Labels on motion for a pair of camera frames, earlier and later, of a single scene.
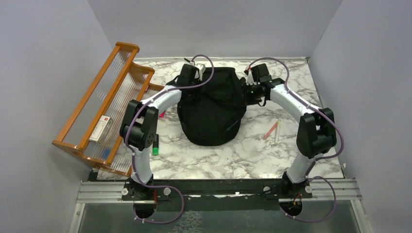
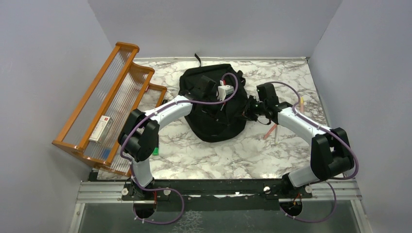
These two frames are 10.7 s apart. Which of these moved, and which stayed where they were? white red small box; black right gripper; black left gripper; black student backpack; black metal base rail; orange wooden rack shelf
Moved: black left gripper; black right gripper
Stayed: white red small box; orange wooden rack shelf; black student backpack; black metal base rail
